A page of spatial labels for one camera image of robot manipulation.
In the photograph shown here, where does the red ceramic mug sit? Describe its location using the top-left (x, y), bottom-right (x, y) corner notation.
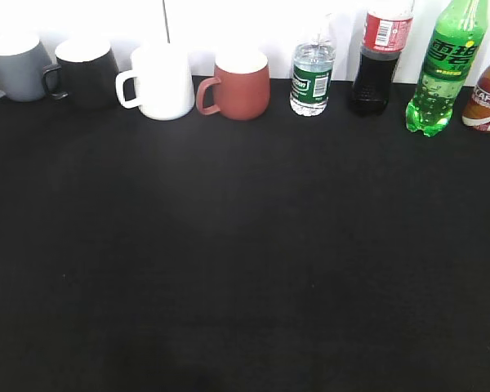
top-left (196, 48), bottom-right (270, 121)

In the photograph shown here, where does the black ceramic mug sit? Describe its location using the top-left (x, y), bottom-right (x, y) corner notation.
top-left (42, 37), bottom-right (119, 109)

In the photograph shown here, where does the grey ceramic mug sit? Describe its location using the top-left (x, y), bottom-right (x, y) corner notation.
top-left (0, 33), bottom-right (51, 102)

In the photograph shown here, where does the green sprite bottle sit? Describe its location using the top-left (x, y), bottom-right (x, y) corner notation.
top-left (405, 0), bottom-right (488, 137)

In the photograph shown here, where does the white ceramic mug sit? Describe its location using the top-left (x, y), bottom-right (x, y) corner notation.
top-left (115, 43), bottom-right (195, 121)

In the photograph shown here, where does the cola bottle red label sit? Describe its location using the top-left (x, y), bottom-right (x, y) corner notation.
top-left (350, 1), bottom-right (415, 115)

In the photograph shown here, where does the clear cestbon water bottle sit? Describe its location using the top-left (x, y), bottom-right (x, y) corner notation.
top-left (290, 13), bottom-right (336, 117)

